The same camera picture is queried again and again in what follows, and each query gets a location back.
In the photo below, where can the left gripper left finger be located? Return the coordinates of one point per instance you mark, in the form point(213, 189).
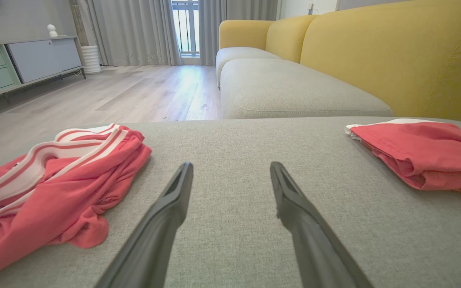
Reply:
point(154, 236)

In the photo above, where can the yellow sofa corner back cushion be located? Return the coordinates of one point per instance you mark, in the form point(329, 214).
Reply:
point(242, 34)

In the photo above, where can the white ribbed planter pot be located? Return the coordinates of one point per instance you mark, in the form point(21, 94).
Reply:
point(91, 60)

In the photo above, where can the balcony glass door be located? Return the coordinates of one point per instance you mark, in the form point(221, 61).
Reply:
point(186, 28)

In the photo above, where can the red jersey with white stripes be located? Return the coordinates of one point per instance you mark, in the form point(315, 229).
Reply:
point(54, 192)

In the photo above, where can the grey sofa chaise cushion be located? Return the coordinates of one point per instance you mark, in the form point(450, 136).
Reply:
point(234, 144)

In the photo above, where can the small white figurine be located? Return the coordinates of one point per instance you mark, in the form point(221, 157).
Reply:
point(52, 30)

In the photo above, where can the low TV cabinet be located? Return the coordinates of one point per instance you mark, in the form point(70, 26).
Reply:
point(34, 60)

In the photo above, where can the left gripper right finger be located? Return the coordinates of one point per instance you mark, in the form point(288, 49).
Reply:
point(310, 240)

